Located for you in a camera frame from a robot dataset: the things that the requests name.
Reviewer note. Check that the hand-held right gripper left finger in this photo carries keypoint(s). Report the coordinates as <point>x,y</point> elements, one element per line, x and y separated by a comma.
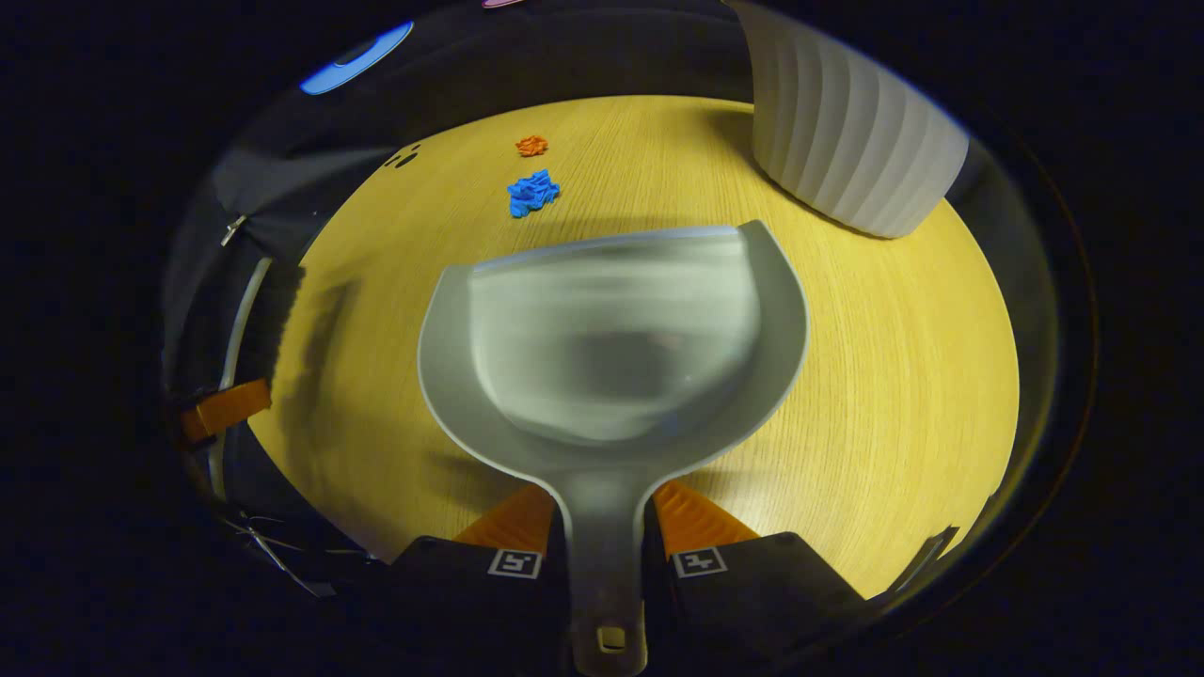
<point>470,611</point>

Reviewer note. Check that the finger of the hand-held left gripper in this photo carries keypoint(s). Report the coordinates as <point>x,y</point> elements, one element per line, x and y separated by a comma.
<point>226,409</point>

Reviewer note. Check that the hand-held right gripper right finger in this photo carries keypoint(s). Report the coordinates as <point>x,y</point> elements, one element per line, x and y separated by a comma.
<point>743,611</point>

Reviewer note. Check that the small white broom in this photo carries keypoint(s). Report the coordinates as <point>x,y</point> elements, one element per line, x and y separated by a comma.
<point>237,320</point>

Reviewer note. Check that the grey white dustpan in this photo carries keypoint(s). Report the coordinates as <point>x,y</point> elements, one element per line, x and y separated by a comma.
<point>611,376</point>

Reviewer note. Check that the blue paper scrap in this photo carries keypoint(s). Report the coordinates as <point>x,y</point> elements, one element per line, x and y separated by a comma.
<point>532,193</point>

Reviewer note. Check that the orange paper scrap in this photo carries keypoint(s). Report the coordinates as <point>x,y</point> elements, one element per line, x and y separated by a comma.
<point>531,146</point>

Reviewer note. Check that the white ribbed garbage bin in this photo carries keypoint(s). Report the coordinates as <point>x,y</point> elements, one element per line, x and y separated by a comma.
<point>847,122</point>

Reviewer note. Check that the wooden desktop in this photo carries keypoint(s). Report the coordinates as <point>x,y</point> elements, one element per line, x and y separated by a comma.
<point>894,376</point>

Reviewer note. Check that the silver metal clip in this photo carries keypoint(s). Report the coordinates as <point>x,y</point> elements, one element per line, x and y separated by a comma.
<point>232,230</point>

